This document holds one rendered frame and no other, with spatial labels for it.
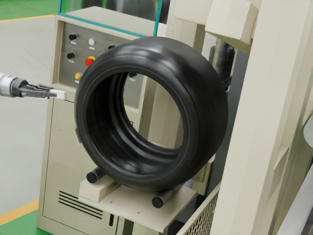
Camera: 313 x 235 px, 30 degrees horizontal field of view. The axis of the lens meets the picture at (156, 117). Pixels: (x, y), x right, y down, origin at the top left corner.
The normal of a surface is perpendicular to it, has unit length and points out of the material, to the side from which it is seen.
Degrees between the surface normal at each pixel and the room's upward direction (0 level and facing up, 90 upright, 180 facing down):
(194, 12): 90
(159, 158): 80
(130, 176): 101
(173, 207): 0
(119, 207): 0
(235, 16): 72
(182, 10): 90
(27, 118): 0
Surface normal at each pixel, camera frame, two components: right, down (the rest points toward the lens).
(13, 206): 0.15, -0.91
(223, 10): -0.34, -0.01
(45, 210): -0.41, 0.29
